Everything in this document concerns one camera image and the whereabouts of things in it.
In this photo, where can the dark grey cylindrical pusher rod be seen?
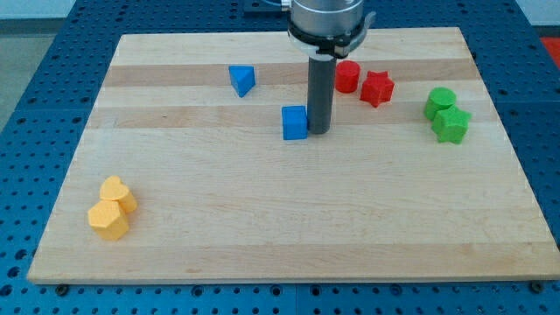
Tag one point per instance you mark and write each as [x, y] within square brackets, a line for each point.
[321, 75]

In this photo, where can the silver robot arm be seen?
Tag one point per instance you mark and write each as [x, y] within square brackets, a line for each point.
[325, 31]

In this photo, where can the blue triangle block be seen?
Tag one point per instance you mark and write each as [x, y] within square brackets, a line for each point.
[242, 78]

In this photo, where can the red cylinder block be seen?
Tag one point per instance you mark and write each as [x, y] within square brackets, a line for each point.
[347, 74]

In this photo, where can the blue cube block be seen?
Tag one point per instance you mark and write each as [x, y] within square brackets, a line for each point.
[294, 121]

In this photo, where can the red star block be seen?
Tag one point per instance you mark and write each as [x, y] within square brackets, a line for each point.
[377, 88]

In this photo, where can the green cylinder block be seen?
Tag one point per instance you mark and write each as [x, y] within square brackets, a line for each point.
[439, 98]

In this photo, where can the green star block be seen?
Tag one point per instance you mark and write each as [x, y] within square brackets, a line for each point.
[451, 125]

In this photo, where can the wooden board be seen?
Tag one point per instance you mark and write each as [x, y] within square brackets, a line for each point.
[223, 198]

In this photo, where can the yellow heart block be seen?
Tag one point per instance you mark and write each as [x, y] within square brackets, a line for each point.
[114, 189]

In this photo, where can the yellow hexagon block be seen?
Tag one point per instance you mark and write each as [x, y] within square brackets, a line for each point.
[108, 220]

